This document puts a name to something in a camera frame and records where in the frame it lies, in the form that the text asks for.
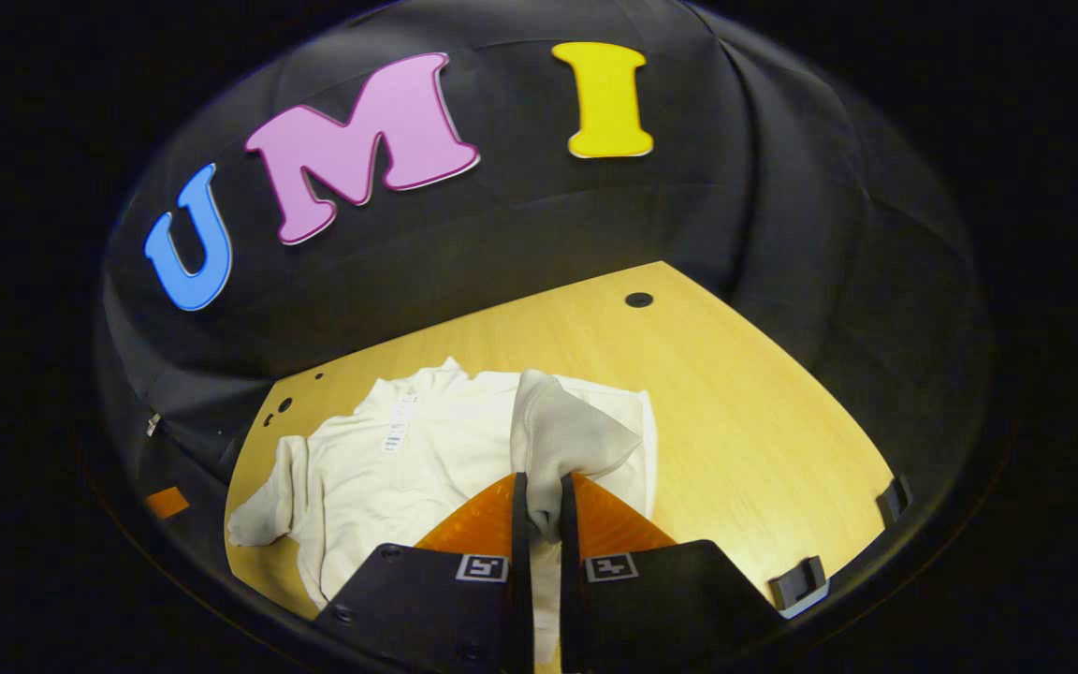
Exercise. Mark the small silver clip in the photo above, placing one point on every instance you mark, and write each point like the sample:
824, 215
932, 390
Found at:
153, 424

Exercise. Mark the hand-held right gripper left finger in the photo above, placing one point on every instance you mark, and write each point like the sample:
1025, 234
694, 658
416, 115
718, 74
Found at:
520, 524

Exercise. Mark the black table clamp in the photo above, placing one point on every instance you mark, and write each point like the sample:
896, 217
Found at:
895, 501
796, 582

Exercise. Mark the cream long-sleeved sweatshirt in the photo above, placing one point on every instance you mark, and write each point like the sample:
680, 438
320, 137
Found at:
408, 487

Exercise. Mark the white paper garment tag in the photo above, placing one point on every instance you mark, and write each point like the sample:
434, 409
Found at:
400, 426

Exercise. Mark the black backdrop cloth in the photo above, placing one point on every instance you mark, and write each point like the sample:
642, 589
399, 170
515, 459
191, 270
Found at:
520, 225

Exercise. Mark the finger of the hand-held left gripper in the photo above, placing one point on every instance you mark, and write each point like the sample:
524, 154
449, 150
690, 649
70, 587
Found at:
167, 503

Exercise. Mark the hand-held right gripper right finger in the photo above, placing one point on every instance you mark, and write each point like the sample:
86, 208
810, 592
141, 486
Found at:
569, 580

